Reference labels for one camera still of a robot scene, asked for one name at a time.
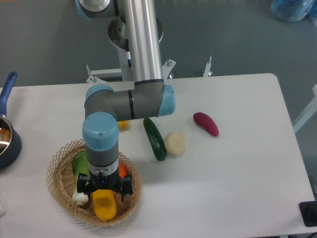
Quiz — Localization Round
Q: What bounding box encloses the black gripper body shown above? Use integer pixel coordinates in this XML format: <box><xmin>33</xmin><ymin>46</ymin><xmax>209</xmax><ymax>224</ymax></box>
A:
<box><xmin>88</xmin><ymin>171</ymin><xmax>121</xmax><ymax>193</ymax></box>

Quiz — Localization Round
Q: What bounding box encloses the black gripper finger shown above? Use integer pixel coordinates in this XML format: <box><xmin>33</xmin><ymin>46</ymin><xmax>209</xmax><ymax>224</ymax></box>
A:
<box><xmin>77</xmin><ymin>173</ymin><xmax>92</xmax><ymax>195</ymax></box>
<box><xmin>117</xmin><ymin>175</ymin><xmax>134</xmax><ymax>201</ymax></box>

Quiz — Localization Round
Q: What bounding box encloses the yellow mango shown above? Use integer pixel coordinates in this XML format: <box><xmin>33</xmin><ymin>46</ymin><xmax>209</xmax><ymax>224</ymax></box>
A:
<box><xmin>92</xmin><ymin>189</ymin><xmax>117</xmax><ymax>222</ymax></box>

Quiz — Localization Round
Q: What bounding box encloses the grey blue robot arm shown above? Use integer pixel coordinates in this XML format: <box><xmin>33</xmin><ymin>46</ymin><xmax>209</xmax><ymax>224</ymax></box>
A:
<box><xmin>77</xmin><ymin>0</ymin><xmax>175</xmax><ymax>196</ymax></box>

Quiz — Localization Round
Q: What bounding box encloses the woven wicker basket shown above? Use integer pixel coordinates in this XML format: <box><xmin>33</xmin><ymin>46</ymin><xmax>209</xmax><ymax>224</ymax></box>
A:
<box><xmin>46</xmin><ymin>139</ymin><xmax>142</xmax><ymax>227</ymax></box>

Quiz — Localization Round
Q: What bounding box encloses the orange fruit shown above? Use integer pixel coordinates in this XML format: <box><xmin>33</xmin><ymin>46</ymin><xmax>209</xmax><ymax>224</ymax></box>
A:
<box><xmin>119</xmin><ymin>163</ymin><xmax>127</xmax><ymax>178</ymax></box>

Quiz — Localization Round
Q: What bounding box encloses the green bok choy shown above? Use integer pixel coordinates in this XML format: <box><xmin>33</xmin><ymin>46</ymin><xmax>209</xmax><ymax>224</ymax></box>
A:
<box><xmin>72</xmin><ymin>151</ymin><xmax>89</xmax><ymax>206</ymax></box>

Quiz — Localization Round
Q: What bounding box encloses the green cucumber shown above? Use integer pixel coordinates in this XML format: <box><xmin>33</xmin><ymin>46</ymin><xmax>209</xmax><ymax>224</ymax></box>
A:
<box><xmin>143</xmin><ymin>118</ymin><xmax>166</xmax><ymax>161</ymax></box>

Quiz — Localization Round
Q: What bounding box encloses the yellow bell pepper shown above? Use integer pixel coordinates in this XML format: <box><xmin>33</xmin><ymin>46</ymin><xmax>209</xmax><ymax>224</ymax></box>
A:
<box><xmin>117</xmin><ymin>120</ymin><xmax>129</xmax><ymax>130</ymax></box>

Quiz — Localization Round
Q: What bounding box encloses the cream white round bun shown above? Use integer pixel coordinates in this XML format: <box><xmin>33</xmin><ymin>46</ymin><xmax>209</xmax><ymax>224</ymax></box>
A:
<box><xmin>164</xmin><ymin>132</ymin><xmax>187</xmax><ymax>156</ymax></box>

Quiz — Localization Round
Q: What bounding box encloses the blue saucepan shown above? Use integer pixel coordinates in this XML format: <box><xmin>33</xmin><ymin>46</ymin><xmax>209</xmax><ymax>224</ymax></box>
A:
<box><xmin>0</xmin><ymin>71</ymin><xmax>22</xmax><ymax>170</ymax></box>

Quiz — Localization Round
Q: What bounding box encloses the purple sweet potato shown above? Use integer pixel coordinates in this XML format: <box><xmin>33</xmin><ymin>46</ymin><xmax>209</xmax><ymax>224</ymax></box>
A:
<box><xmin>193</xmin><ymin>112</ymin><xmax>219</xmax><ymax>137</ymax></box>

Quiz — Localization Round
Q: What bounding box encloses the black device at edge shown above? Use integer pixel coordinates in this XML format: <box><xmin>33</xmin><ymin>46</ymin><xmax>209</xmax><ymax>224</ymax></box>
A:
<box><xmin>299</xmin><ymin>201</ymin><xmax>317</xmax><ymax>227</ymax></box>

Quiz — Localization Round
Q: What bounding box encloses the blue plastic bag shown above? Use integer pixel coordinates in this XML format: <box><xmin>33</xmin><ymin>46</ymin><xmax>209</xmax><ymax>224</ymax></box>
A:
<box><xmin>270</xmin><ymin>0</ymin><xmax>317</xmax><ymax>23</ymax></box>

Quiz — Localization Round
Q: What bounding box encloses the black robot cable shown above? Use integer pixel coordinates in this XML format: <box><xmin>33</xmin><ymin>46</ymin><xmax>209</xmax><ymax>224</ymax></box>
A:
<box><xmin>125</xmin><ymin>39</ymin><xmax>132</xmax><ymax>69</ymax></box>

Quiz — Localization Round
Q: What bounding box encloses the white frame at right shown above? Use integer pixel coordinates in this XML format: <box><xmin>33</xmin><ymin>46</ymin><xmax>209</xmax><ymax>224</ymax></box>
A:
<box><xmin>293</xmin><ymin>85</ymin><xmax>317</xmax><ymax>133</ymax></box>

